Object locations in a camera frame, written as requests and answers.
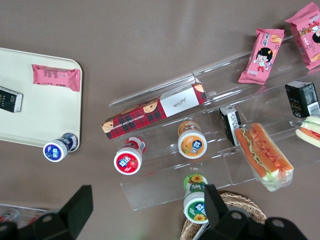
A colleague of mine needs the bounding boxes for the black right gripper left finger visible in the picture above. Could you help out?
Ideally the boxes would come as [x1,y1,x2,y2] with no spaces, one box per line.
[0,184,94,240]

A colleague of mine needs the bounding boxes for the orange lid gum bottle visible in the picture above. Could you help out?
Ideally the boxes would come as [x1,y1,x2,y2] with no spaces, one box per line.
[177,120,208,160]

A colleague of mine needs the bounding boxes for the white bread sandwich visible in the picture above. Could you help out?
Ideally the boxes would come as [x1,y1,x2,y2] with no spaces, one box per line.
[289,115,320,148]

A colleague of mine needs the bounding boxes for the light wicker basket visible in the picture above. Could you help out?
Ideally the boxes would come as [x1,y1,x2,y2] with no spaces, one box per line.
[179,191,268,240]

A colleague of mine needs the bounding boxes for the red lid gum bottle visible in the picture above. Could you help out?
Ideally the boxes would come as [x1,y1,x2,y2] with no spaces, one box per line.
[113,136,147,175]

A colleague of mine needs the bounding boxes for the green lid gum bottle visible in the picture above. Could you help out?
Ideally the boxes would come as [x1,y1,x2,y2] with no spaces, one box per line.
[182,174,210,225]

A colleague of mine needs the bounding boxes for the clear acrylic stepped stand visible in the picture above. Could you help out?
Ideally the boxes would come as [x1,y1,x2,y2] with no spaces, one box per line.
[192,34,320,187]
[108,71,233,212]

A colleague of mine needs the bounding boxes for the wrapped orange layered sandwich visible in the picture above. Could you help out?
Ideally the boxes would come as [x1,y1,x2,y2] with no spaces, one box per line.
[233,122,295,193]

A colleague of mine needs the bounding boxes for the cream plastic tray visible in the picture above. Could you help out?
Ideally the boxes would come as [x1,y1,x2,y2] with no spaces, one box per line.
[0,47,83,152]

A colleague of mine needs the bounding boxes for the small black snack box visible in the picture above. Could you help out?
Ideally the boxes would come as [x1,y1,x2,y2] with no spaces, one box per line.
[219,106,243,147]
[284,80,320,119]
[0,86,24,114]

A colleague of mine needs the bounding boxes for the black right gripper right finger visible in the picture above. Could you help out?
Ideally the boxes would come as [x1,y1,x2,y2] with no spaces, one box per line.
[199,184,320,240]

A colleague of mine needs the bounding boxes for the clear acrylic bottle rack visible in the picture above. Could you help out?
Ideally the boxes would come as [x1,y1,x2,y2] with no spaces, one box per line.
[0,202,48,230]

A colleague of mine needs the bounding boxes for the pink cartoon snack pack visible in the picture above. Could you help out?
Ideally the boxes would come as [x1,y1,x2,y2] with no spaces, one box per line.
[284,2,320,71]
[31,64,81,93]
[237,27,285,85]

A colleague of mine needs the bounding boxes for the red plaid cookie box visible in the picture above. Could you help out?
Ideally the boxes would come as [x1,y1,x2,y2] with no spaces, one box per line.
[100,83,208,141]

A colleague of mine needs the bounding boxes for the blue lid gum bottle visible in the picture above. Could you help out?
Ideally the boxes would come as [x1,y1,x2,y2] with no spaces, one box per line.
[42,132,79,163]

